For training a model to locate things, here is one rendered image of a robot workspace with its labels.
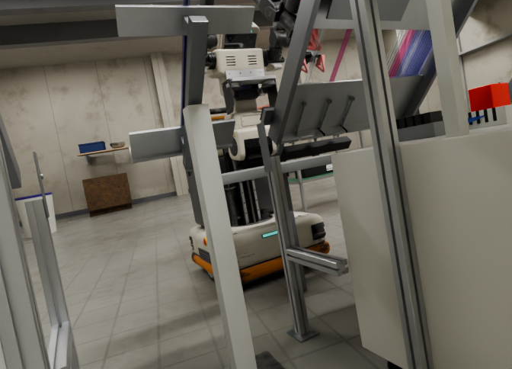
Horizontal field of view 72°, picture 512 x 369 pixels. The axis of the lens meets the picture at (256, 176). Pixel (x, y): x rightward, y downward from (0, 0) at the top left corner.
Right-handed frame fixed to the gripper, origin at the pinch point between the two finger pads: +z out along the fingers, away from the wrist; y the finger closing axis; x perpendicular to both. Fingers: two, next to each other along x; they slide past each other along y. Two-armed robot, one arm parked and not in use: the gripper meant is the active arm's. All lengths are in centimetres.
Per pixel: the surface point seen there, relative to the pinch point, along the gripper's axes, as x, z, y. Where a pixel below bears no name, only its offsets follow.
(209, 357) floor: 85, 52, -43
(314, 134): 29.6, 8.6, 6.7
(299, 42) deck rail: -3.8, 3.9, -10.6
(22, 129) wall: 617, -717, -144
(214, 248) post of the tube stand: 37, 38, -44
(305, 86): 11.9, 3.4, -1.4
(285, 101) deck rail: 14.9, 6.5, -10.3
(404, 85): 14, 4, 48
